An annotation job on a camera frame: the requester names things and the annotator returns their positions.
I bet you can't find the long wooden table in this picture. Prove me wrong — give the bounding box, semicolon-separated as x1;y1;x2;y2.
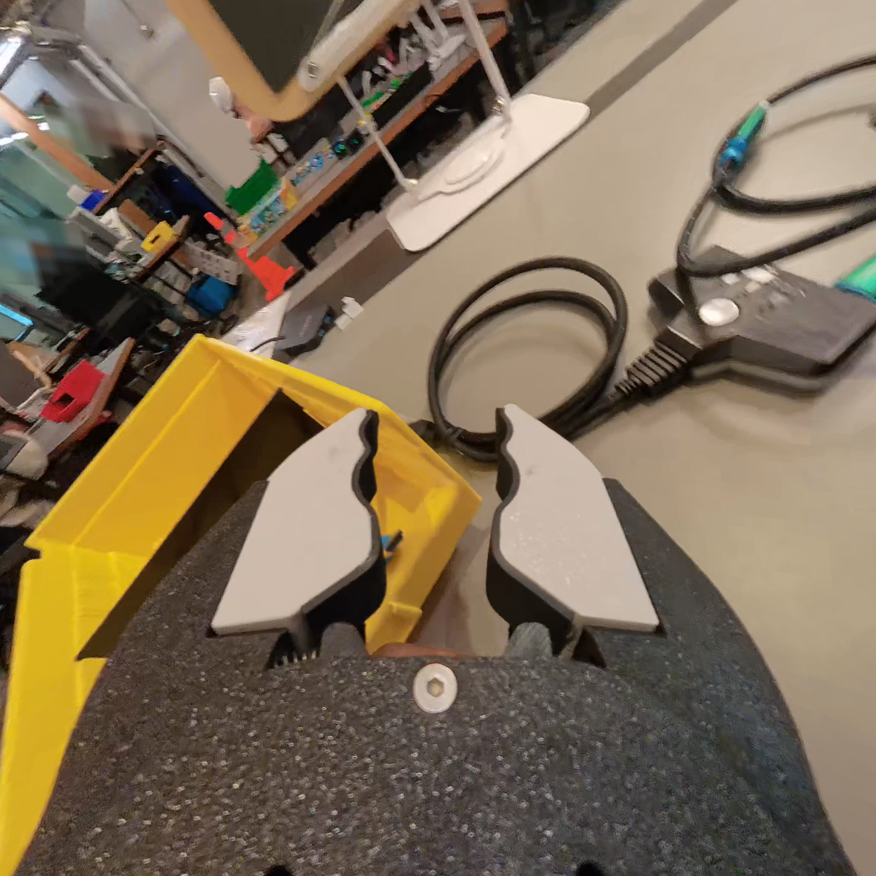
246;17;511;257

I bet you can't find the black bin divider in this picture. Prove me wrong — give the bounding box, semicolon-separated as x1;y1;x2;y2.
77;389;326;661

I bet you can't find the yellow plastic bin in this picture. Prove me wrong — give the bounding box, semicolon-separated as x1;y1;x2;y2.
0;334;483;876

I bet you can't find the green plastic bin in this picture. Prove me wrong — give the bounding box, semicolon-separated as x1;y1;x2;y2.
224;161;282;213

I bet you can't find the black braided cable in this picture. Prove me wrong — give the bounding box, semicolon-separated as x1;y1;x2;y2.
411;256;692;463

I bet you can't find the wood-framed black panel stand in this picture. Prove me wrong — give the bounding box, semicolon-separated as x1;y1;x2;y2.
167;0;591;253

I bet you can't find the grey top side table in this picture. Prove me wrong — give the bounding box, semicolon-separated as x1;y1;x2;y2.
14;339;138;459

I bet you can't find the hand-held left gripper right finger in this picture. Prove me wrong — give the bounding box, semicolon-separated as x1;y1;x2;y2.
486;404;661;658

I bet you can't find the orange traffic cone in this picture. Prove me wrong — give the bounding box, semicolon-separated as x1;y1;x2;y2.
204;212;298;302

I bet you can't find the red box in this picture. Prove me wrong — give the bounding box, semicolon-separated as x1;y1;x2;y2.
41;360;104;422

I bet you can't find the white printed paper sheet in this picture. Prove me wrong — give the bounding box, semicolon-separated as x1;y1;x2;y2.
219;294;295;357

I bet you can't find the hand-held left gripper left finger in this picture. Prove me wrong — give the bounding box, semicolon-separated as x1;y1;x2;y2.
211;408;387;658

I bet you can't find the white sign board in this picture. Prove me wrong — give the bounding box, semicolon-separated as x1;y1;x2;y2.
185;246;244;285

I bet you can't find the black usb hub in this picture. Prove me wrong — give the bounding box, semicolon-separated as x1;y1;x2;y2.
274;304;336;357

